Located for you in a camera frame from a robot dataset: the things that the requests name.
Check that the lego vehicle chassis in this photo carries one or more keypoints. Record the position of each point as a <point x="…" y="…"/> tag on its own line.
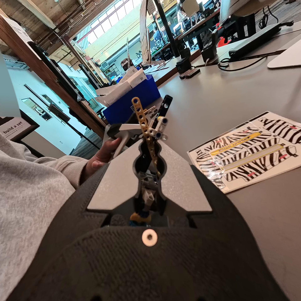
<point x="167" y="103"/>

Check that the yellow lego beam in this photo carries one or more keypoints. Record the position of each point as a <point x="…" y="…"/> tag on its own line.
<point x="140" y="115"/>

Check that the person's left hand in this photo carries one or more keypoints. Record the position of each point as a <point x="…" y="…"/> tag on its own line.
<point x="105" y="148"/>

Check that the black charger block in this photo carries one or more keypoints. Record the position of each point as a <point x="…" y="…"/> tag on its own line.
<point x="209" y="53"/>

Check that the wooden beam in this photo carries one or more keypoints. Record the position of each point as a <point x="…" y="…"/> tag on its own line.
<point x="21" y="51"/>

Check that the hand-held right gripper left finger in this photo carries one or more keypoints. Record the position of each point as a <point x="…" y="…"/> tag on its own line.
<point x="112" y="185"/>

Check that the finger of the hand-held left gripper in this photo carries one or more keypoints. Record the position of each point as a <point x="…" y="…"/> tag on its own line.
<point x="131" y="128"/>

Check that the white papers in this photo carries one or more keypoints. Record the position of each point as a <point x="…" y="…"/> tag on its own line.
<point x="117" y="91"/>

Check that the black pole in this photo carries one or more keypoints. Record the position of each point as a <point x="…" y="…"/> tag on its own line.
<point x="164" y="25"/>

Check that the white lego T connector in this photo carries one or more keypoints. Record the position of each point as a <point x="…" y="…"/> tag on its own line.
<point x="161" y="123"/>

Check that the zebra striped sticker sheet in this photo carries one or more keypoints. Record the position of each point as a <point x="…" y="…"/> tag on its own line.
<point x="247" y="164"/>

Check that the cardboard stand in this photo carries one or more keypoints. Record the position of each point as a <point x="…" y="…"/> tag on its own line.
<point x="144" y="35"/>

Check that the black white sign board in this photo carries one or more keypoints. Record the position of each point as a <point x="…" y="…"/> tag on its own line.
<point x="14" y="128"/>

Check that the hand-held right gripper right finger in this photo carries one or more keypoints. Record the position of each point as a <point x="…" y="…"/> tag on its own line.
<point x="185" y="185"/>

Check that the white paper notice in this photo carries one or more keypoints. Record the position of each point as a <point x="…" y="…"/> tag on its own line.
<point x="17" y="29"/>

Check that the black camera box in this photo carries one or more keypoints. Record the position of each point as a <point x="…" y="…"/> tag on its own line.
<point x="182" y="67"/>

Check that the blue plastic bin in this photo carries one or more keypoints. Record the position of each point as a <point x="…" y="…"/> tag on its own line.
<point x="117" y="112"/>

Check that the red object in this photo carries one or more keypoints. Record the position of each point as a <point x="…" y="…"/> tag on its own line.
<point x="222" y="41"/>

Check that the small loose lego pieces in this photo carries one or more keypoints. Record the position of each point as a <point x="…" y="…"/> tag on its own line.
<point x="151" y="110"/>

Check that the white monitor stand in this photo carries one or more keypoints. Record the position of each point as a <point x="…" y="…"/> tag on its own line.
<point x="289" y="58"/>

